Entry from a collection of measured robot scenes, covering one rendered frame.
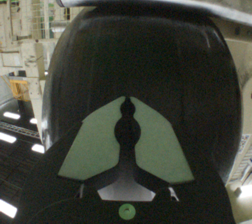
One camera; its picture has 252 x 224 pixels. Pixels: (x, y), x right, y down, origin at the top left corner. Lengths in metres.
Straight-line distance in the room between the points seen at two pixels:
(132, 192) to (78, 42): 0.18
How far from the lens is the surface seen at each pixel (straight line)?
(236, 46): 0.43
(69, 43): 0.19
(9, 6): 0.92
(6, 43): 4.72
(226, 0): 0.26
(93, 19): 0.21
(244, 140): 0.51
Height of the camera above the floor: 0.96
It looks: 24 degrees up
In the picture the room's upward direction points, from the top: 177 degrees counter-clockwise
